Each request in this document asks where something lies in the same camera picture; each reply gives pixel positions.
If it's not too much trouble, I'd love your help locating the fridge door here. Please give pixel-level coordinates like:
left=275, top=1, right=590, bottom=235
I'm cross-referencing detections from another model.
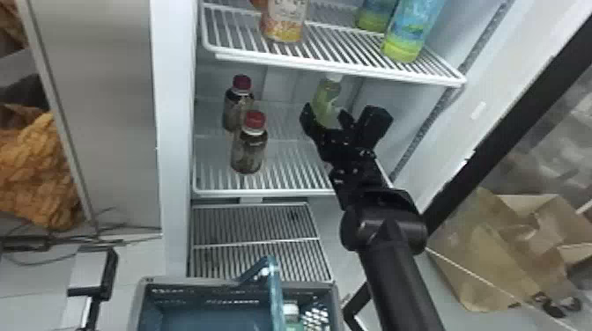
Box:
left=342, top=0, right=592, bottom=331

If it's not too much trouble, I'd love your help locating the black cable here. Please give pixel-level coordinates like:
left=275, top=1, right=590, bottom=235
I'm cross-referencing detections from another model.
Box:
left=0, top=207, right=163, bottom=267

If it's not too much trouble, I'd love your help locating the orange bottle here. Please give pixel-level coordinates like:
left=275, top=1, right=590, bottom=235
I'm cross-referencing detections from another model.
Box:
left=258, top=0, right=310, bottom=44

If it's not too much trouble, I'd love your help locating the white fridge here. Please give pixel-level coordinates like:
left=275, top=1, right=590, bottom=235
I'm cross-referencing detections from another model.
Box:
left=17, top=0, right=514, bottom=284

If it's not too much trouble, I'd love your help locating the brown bottle red cap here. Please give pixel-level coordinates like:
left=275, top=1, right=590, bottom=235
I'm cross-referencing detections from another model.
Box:
left=229, top=109, right=270, bottom=175
left=221, top=73, right=255, bottom=133

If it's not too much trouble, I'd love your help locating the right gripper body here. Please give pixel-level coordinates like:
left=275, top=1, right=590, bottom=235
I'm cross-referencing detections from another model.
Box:
left=316, top=128, right=380, bottom=176

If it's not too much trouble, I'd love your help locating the blue green bottle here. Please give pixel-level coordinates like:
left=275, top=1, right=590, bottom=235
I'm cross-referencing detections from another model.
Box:
left=381, top=0, right=448, bottom=64
left=355, top=0, right=399, bottom=33

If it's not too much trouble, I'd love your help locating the pale green bottle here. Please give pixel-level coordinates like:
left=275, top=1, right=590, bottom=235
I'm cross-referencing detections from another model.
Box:
left=310, top=73, right=344, bottom=130

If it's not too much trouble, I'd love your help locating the blue basket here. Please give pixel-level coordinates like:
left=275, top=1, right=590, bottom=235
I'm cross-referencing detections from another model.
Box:
left=129, top=255, right=345, bottom=331

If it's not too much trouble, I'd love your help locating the cardboard box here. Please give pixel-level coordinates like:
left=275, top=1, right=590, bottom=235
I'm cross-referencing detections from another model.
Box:
left=425, top=187, right=592, bottom=313

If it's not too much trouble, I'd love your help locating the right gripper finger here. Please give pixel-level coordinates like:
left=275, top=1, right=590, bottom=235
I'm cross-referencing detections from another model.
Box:
left=337, top=107, right=357, bottom=138
left=299, top=101, right=332, bottom=149

